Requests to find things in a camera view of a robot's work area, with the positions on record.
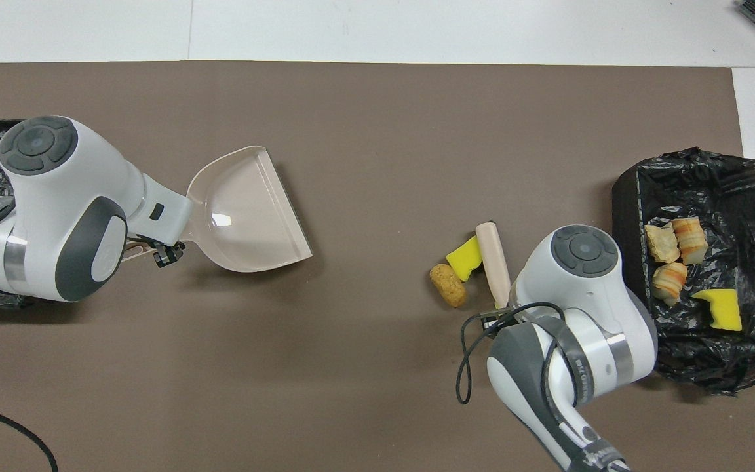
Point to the notched yellow sponge piece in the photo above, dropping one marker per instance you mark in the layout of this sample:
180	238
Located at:
721	309

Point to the beige hand brush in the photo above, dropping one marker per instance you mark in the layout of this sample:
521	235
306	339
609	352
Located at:
494	262

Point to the brown cork-like cylinder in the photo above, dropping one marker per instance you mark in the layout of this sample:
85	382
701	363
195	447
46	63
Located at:
448	286

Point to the rounded beige foam chunk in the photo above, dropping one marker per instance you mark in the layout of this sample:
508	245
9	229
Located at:
670	283

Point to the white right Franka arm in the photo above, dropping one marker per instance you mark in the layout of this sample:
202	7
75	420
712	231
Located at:
580	262

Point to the brown table mat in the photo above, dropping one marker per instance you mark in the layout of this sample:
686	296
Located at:
351	393

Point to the beige plastic dustpan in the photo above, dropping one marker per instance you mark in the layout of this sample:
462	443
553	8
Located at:
246	216

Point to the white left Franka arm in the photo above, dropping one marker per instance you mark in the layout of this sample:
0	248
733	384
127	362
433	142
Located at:
56	196

